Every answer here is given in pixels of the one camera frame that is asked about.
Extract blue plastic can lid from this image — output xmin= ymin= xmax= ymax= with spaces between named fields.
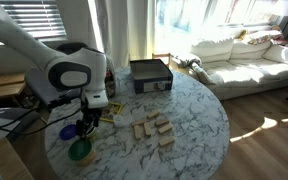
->
xmin=58 ymin=123 xmax=78 ymax=141

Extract white sectional sofa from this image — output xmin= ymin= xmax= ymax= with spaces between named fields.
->
xmin=170 ymin=29 xmax=288 ymax=101

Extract yellow wooden chair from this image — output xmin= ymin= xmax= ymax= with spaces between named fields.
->
xmin=152 ymin=52 xmax=172 ymax=68

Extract light brown wooden stand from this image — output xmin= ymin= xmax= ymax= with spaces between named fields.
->
xmin=0 ymin=138 xmax=35 ymax=180

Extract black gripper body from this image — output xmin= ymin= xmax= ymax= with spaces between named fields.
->
xmin=80 ymin=106 xmax=102 ymax=130

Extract white window blinds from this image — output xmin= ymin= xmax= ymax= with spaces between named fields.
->
xmin=0 ymin=0 xmax=68 ymax=47

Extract light wooden block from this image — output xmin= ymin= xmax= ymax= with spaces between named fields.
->
xmin=143 ymin=121 xmax=153 ymax=138
xmin=132 ymin=124 xmax=142 ymax=140
xmin=131 ymin=119 xmax=147 ymax=127
xmin=158 ymin=135 xmax=176 ymax=148
xmin=146 ymin=109 xmax=161 ymax=120
xmin=154 ymin=118 xmax=170 ymax=127
xmin=157 ymin=123 xmax=174 ymax=135

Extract yellow framed picture book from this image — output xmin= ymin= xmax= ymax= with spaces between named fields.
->
xmin=98 ymin=101 xmax=124 ymax=124

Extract cream window curtain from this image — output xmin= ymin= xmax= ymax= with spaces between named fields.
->
xmin=55 ymin=0 xmax=158 ymax=68

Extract dark sauce bottle red cap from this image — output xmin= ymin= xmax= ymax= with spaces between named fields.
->
xmin=105 ymin=68 xmax=116 ymax=84

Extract green plastic can lid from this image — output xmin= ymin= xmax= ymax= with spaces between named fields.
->
xmin=67 ymin=139 xmax=94 ymax=162

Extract wooden shelf desk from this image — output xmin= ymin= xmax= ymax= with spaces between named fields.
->
xmin=0 ymin=71 xmax=27 ymax=102

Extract wire condiment caddy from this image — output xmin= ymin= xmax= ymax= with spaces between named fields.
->
xmin=104 ymin=56 xmax=118 ymax=98

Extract floral throw pillow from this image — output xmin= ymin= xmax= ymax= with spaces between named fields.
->
xmin=242 ymin=29 xmax=283 ymax=46

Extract small white cup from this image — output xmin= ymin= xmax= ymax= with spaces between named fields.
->
xmin=113 ymin=114 xmax=125 ymax=128

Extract dark blue cardboard box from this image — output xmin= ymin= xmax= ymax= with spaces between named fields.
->
xmin=129 ymin=58 xmax=174 ymax=95

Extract grey rounded seat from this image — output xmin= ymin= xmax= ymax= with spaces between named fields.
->
xmin=0 ymin=107 xmax=40 ymax=145

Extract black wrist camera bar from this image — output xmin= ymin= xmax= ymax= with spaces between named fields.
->
xmin=47 ymin=94 xmax=85 ymax=110

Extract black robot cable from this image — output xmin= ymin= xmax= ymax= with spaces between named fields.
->
xmin=0 ymin=107 xmax=85 ymax=138

